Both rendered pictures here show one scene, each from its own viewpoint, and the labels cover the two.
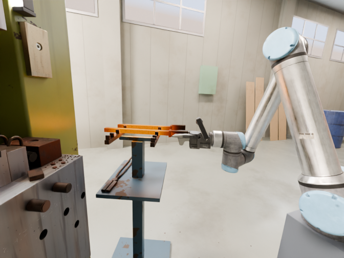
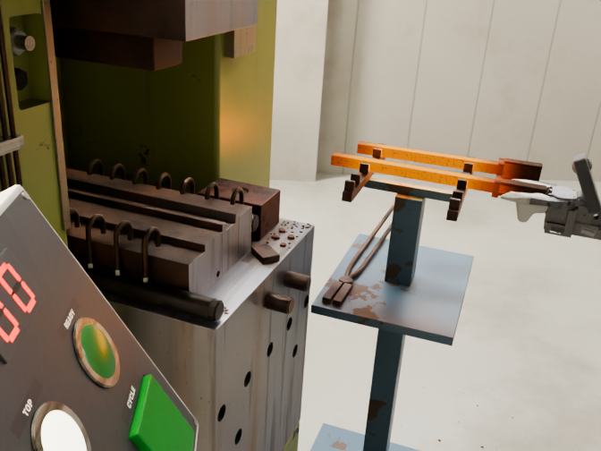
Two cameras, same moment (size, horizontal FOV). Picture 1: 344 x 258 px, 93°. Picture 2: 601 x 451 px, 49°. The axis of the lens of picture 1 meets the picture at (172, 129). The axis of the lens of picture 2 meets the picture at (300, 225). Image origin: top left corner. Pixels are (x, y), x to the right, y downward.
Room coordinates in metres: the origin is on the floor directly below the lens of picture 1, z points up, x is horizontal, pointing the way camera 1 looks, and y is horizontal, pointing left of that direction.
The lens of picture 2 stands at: (-0.49, 0.06, 1.39)
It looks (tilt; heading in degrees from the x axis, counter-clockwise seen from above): 24 degrees down; 15
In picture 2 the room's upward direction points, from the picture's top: 4 degrees clockwise
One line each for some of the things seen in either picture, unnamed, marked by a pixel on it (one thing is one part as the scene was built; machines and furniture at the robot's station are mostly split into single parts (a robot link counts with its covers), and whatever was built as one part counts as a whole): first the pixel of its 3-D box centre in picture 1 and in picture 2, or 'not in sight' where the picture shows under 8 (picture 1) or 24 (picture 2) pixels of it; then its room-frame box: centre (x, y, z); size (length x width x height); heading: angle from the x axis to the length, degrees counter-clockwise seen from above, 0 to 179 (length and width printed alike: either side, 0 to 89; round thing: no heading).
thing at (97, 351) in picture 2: not in sight; (97, 352); (-0.13, 0.31, 1.09); 0.05 x 0.03 x 0.04; 176
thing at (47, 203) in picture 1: (38, 205); (279, 302); (0.34, 0.31, 0.87); 0.04 x 0.03 x 0.03; 86
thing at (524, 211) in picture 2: (180, 140); (523, 208); (0.81, -0.05, 0.91); 0.09 x 0.03 x 0.06; 108
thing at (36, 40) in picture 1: (37, 52); (241, 4); (0.63, 0.50, 1.27); 0.09 x 0.02 x 0.17; 176
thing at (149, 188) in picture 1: (138, 176); (399, 282); (0.86, 0.18, 0.66); 0.40 x 0.30 x 0.02; 177
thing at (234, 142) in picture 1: (232, 140); not in sight; (0.83, -0.32, 0.91); 0.12 x 0.09 x 0.10; 87
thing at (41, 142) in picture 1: (34, 150); (239, 208); (0.49, 0.44, 0.95); 0.12 x 0.09 x 0.07; 86
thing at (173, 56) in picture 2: not in sight; (79, 33); (0.35, 0.64, 1.24); 0.30 x 0.07 x 0.06; 86
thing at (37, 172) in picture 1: (36, 174); (265, 253); (0.39, 0.36, 0.92); 0.04 x 0.03 x 0.01; 46
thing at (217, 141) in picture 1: (215, 138); not in sight; (0.84, -0.23, 0.92); 0.10 x 0.05 x 0.09; 177
